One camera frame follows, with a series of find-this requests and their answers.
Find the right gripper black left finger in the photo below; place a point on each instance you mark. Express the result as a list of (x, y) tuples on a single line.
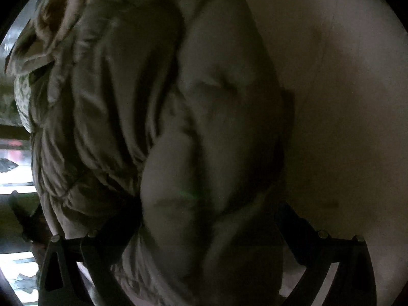
[(99, 253)]

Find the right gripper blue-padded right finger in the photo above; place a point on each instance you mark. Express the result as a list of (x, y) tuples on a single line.
[(313, 251)]

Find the olive green puffer jacket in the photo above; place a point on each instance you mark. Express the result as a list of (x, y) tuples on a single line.
[(157, 125)]

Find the stained glass window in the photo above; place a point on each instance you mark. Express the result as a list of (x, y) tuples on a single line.
[(18, 201)]

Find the green checkered pillow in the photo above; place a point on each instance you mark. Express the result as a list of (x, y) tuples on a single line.
[(22, 92)]

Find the pink bed mattress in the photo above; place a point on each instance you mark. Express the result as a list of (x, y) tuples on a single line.
[(345, 61)]

